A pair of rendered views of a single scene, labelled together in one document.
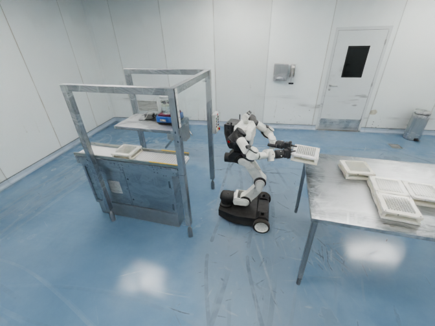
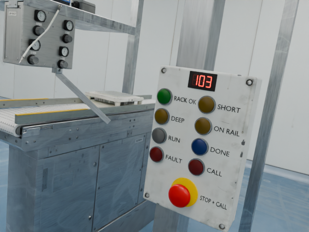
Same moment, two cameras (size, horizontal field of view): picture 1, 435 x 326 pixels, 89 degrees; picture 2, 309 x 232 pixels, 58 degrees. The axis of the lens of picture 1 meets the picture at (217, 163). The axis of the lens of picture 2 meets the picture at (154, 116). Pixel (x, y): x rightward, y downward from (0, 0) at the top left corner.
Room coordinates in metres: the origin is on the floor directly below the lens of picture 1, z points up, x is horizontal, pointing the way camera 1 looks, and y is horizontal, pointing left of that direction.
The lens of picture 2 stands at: (2.89, -0.48, 1.20)
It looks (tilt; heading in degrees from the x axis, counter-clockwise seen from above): 10 degrees down; 104
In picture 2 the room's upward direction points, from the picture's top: 8 degrees clockwise
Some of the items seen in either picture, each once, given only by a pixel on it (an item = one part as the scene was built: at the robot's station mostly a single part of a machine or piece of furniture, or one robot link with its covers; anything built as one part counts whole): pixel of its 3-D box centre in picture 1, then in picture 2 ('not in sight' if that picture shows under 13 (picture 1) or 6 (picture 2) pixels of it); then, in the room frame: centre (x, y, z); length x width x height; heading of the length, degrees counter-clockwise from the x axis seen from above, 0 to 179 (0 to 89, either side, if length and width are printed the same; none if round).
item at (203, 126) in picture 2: not in sight; (202, 126); (2.86, -0.03, 1.12); 0.03 x 0.01 x 0.03; 164
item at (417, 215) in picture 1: (397, 204); not in sight; (1.28, -1.36, 0.96); 0.25 x 0.24 x 0.02; 160
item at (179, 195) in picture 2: not in sight; (182, 193); (2.84, -0.03, 0.99); 0.04 x 0.04 x 0.04; 74
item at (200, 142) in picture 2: not in sight; (199, 147); (2.86, -0.03, 1.08); 0.03 x 0.01 x 0.03; 164
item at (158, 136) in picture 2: not in sight; (158, 135); (2.78, 0.00, 1.08); 0.03 x 0.01 x 0.03; 164
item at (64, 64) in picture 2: not in sight; (63, 63); (2.29, 0.44, 1.17); 0.03 x 0.03 x 0.04; 74
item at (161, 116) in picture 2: not in sight; (161, 116); (2.78, 0.00, 1.12); 0.03 x 0.01 x 0.03; 164
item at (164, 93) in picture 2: not in sight; (163, 96); (2.78, 0.00, 1.15); 0.03 x 0.01 x 0.03; 164
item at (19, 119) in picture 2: (136, 148); (128, 107); (2.38, 0.95, 0.96); 1.32 x 0.02 x 0.03; 74
